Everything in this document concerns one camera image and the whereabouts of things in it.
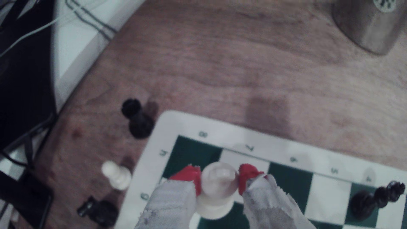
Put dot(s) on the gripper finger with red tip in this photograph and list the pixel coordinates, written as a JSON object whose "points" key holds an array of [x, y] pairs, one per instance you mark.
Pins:
{"points": [[270, 206], [171, 203]]}

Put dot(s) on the white pawn chess piece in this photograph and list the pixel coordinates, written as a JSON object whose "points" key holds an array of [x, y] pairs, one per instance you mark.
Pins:
{"points": [[118, 176], [217, 190]]}

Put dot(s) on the green white chess mat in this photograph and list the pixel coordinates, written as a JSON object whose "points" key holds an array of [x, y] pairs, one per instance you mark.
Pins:
{"points": [[222, 130]]}

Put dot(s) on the black queen chess piece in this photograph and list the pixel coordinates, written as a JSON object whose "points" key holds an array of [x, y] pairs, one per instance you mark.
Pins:
{"points": [[362, 202]]}

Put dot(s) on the black flat device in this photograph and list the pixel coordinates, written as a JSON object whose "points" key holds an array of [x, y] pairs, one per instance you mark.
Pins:
{"points": [[25, 200]]}

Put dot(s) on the black furniture panel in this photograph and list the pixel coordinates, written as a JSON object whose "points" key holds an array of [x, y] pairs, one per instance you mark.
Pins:
{"points": [[22, 79]]}

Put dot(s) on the brushed metal cup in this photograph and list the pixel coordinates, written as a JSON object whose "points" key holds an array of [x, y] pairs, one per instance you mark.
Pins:
{"points": [[368, 25]]}

